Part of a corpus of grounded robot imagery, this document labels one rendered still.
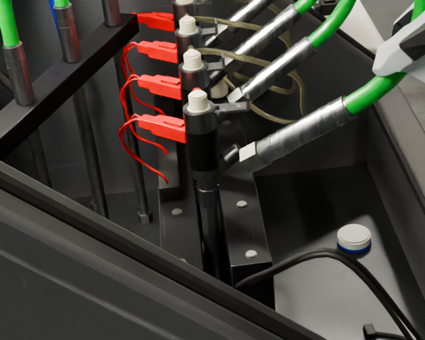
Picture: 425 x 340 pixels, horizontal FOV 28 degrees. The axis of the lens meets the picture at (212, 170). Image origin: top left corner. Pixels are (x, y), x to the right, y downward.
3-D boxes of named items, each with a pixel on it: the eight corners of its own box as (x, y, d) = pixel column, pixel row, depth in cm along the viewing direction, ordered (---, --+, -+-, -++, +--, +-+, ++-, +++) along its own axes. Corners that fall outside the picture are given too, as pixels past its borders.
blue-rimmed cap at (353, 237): (374, 251, 99) (374, 241, 98) (341, 255, 99) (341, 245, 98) (366, 231, 102) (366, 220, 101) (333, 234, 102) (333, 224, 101)
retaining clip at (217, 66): (224, 63, 80) (222, 51, 79) (226, 71, 78) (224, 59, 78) (189, 67, 80) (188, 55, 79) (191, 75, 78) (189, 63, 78)
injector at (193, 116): (256, 297, 82) (241, 109, 71) (206, 303, 82) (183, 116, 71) (253, 278, 85) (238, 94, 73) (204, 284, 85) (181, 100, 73)
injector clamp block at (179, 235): (280, 378, 84) (272, 259, 75) (179, 390, 84) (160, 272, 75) (242, 185, 112) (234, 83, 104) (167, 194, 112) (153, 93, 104)
